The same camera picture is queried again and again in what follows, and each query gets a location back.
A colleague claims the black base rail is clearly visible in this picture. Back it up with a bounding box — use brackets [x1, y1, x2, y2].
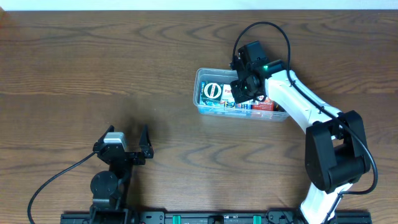
[60, 210, 373, 224]

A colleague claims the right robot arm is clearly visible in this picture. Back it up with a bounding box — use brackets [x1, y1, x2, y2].
[230, 41, 377, 223]

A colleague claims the blue cool fever box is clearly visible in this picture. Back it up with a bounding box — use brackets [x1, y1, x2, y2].
[212, 101, 252, 110]

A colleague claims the red panadol box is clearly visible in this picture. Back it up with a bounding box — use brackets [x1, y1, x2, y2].
[251, 96, 274, 111]

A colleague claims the clear plastic container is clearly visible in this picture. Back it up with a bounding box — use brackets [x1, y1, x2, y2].
[193, 68, 289, 121]

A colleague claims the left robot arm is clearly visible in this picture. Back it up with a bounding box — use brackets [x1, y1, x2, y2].
[89, 126, 154, 224]

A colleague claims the green round-logo box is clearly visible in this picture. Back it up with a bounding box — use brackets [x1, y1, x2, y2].
[200, 82, 224, 106]

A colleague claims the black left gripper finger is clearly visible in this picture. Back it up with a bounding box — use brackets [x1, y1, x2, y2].
[96, 125, 114, 144]
[139, 125, 154, 159]

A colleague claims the white and green medicine box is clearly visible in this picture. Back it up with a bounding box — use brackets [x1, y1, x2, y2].
[220, 84, 235, 104]

